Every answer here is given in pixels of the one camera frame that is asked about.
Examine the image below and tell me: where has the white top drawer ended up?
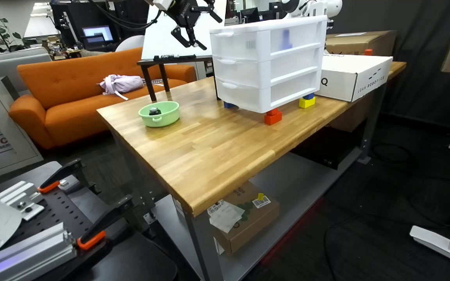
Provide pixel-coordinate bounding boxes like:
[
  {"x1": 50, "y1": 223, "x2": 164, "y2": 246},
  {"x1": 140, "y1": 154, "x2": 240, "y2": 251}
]
[{"x1": 211, "y1": 29, "x2": 270, "y2": 59}]

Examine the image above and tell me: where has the orange sofa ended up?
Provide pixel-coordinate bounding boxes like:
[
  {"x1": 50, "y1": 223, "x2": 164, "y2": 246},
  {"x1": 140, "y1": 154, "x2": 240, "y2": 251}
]
[{"x1": 8, "y1": 46, "x2": 198, "y2": 151}]

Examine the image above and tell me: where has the laptop screen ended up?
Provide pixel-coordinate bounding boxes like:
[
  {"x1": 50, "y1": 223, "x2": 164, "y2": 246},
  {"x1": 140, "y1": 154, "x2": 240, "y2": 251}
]
[{"x1": 83, "y1": 24, "x2": 112, "y2": 43}]

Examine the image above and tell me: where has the dark wooden stand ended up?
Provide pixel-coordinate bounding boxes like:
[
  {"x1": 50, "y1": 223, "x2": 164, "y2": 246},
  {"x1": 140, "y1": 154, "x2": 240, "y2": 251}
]
[{"x1": 137, "y1": 54, "x2": 212, "y2": 101}]

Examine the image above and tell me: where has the brown cardboard box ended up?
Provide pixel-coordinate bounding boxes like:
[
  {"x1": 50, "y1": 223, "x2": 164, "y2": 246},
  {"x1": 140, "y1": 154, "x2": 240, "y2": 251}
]
[{"x1": 325, "y1": 29, "x2": 397, "y2": 55}]

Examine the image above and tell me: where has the white drawer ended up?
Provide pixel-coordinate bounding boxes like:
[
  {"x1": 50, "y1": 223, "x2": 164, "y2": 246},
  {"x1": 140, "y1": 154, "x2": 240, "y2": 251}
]
[
  {"x1": 217, "y1": 80, "x2": 270, "y2": 112},
  {"x1": 214, "y1": 57, "x2": 270, "y2": 85},
  {"x1": 211, "y1": 29, "x2": 270, "y2": 59}
]

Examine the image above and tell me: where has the white drawer chest frame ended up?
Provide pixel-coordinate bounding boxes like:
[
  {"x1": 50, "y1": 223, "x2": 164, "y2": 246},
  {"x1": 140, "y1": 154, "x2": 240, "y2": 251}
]
[{"x1": 209, "y1": 15, "x2": 326, "y2": 110}]

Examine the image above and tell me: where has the white whiteboard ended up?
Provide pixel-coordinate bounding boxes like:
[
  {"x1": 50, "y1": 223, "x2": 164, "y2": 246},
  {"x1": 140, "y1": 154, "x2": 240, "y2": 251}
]
[{"x1": 142, "y1": 0, "x2": 226, "y2": 60}]

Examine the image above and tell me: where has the orange handled clamp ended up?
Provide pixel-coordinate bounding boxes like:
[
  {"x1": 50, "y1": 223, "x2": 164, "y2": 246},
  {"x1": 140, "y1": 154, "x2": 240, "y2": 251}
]
[{"x1": 75, "y1": 194, "x2": 133, "y2": 251}]

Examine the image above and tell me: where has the small black cylinder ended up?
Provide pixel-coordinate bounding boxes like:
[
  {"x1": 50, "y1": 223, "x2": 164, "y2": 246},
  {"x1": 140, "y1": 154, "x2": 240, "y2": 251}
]
[{"x1": 148, "y1": 107, "x2": 161, "y2": 115}]

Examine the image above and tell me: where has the white middle drawer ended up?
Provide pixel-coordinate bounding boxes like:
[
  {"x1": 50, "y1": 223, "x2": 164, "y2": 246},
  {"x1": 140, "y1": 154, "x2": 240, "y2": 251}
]
[{"x1": 214, "y1": 57, "x2": 270, "y2": 85}]

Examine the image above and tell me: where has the green plastic bowl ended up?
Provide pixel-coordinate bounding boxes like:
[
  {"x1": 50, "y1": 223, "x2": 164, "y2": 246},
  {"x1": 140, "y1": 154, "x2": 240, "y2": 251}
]
[{"x1": 137, "y1": 101, "x2": 179, "y2": 127}]

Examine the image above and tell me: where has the cardboard box under table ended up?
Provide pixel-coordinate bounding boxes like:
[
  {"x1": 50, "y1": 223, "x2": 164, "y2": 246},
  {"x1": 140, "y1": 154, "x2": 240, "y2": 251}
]
[{"x1": 208, "y1": 182, "x2": 279, "y2": 254}]

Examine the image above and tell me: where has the blue block foot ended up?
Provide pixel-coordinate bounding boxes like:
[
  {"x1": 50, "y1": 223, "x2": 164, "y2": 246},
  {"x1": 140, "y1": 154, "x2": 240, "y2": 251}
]
[{"x1": 223, "y1": 101, "x2": 239, "y2": 110}]

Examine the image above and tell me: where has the yellow block foot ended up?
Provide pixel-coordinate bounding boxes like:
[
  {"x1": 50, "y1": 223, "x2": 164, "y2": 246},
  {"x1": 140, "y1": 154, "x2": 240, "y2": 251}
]
[{"x1": 298, "y1": 93, "x2": 315, "y2": 109}]

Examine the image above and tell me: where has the white cardboard box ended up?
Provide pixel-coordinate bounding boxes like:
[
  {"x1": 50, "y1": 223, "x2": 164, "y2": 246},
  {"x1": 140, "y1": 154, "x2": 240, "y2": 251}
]
[{"x1": 319, "y1": 54, "x2": 392, "y2": 101}]

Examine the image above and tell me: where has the red block foot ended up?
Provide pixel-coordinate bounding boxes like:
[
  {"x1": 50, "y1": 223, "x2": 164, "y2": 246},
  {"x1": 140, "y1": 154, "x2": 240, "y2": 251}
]
[{"x1": 264, "y1": 109, "x2": 283, "y2": 124}]

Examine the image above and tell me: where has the pink cloth bundle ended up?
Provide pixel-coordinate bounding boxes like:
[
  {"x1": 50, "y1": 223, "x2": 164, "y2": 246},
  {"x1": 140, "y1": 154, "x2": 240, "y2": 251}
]
[{"x1": 100, "y1": 74, "x2": 144, "y2": 99}]

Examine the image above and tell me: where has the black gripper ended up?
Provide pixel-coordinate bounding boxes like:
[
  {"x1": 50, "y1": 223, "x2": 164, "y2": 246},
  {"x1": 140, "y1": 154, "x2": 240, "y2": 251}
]
[{"x1": 165, "y1": 0, "x2": 208, "y2": 49}]

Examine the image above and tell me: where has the white bottom drawer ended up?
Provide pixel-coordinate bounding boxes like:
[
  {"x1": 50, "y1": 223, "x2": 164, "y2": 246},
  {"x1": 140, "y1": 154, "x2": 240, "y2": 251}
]
[{"x1": 217, "y1": 80, "x2": 270, "y2": 112}]

